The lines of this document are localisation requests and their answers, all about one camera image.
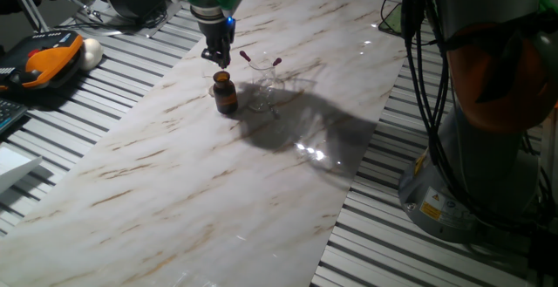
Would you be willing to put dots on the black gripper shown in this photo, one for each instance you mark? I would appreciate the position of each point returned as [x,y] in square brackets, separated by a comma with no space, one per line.
[218,34]

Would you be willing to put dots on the metal teleoperation rod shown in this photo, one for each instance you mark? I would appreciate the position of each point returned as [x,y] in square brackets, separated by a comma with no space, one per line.
[74,1]

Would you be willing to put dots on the smartphone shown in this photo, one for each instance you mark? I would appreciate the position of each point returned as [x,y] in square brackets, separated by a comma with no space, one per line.
[392,21]

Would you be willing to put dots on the black sleeved forearm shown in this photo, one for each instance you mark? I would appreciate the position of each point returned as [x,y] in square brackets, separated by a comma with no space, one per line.
[15,1]

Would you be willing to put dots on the silver orange robot arm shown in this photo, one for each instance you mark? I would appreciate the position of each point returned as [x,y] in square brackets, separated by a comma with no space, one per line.
[479,178]

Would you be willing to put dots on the brown glass bottle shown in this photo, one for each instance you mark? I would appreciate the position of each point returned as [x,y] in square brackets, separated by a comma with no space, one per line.
[226,97]

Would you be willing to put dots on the wide clear glass beaker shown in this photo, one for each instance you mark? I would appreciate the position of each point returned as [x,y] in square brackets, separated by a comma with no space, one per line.
[268,85]

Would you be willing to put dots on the white round plastic object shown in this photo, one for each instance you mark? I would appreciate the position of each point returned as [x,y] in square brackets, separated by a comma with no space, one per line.
[91,53]

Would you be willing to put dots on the marble pattern board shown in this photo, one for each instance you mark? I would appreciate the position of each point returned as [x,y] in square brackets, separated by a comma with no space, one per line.
[152,200]

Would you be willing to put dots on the orange black teach pendant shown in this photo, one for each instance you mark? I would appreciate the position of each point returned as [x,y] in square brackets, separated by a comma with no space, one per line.
[48,58]

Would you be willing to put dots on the metal tripod leg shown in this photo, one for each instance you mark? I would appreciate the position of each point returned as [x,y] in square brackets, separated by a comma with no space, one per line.
[28,5]

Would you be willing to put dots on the dark computer keyboard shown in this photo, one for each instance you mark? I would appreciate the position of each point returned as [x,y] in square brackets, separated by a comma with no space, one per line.
[9,114]

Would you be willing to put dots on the white paper sheet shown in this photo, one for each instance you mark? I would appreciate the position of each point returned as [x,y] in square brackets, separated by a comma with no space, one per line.
[13,167]

